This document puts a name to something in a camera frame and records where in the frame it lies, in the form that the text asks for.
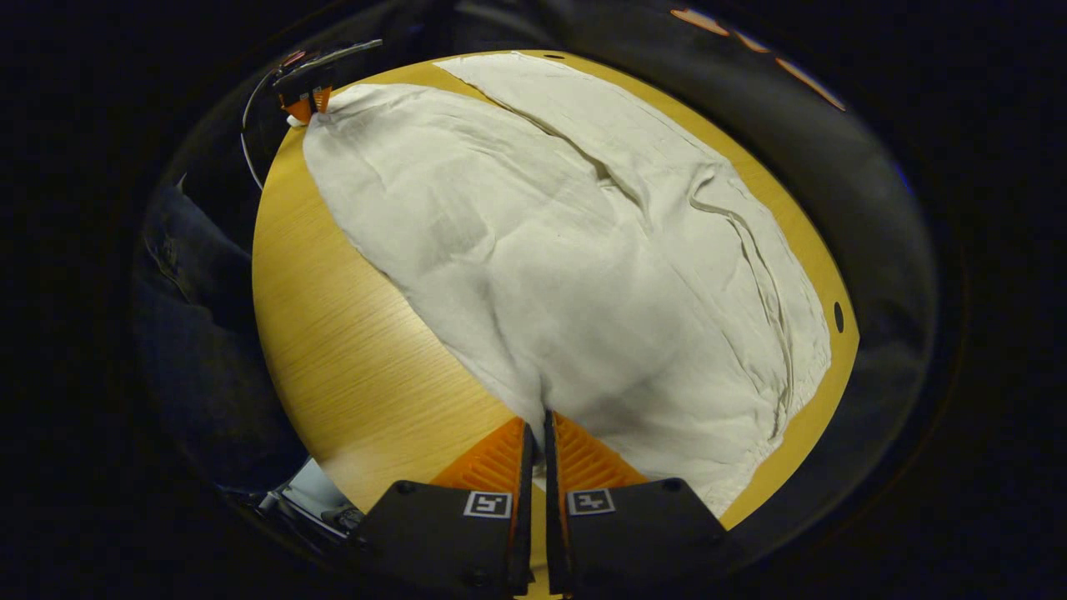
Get cream white jeans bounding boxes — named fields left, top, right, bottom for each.
left=302, top=52, right=833, bottom=519

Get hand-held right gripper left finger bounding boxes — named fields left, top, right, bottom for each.
left=354, top=417, right=534, bottom=597

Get pale grey object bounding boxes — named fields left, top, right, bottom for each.
left=258, top=458, right=368, bottom=536

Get person's dark trousers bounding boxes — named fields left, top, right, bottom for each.
left=133, top=183, right=311, bottom=493

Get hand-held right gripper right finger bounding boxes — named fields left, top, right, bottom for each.
left=544, top=408, right=743, bottom=597

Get thin white cable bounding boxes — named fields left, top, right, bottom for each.
left=240, top=71, right=280, bottom=193

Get black backdrop cloth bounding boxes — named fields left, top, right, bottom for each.
left=375, top=0, right=943, bottom=534

